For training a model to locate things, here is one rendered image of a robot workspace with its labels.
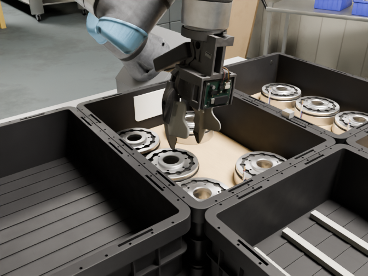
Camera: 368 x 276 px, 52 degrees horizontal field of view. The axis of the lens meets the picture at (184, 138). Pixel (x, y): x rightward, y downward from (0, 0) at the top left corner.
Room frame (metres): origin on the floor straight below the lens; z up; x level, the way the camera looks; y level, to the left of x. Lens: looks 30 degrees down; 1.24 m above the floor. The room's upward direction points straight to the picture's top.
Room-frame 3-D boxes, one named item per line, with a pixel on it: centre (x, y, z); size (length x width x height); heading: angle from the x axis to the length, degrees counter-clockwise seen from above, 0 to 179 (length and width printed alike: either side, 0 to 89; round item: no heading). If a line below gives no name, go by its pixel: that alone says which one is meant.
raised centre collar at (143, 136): (0.66, 0.10, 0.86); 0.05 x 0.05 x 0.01
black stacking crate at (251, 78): (0.78, -0.26, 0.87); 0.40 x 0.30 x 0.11; 36
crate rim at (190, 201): (0.61, -0.02, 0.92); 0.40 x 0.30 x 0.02; 36
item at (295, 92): (0.92, -0.26, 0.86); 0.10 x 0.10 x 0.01
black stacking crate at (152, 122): (0.61, -0.02, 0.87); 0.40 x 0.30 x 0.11; 36
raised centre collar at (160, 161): (0.57, 0.02, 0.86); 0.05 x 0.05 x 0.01
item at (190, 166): (0.57, 0.02, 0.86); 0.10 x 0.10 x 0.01
